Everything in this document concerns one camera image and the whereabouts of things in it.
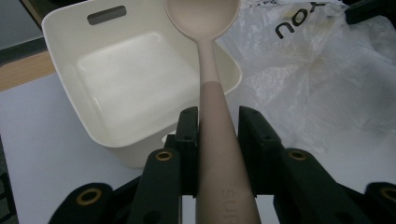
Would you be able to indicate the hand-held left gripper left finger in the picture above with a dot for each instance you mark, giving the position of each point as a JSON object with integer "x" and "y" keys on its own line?
{"x": 162, "y": 186}

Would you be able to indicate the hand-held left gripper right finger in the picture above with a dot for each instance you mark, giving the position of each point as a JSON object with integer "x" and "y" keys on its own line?
{"x": 299, "y": 186}

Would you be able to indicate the beige spoon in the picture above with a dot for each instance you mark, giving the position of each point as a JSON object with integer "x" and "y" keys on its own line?
{"x": 218, "y": 140}

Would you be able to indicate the clear plastic smiley bag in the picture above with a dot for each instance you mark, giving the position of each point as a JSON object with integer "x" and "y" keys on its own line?
{"x": 327, "y": 81}

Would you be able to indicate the white plastic storage bin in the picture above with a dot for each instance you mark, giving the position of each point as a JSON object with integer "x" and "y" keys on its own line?
{"x": 130, "y": 84}

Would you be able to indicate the wooden table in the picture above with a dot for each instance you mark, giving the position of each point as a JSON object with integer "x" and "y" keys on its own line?
{"x": 21, "y": 73}

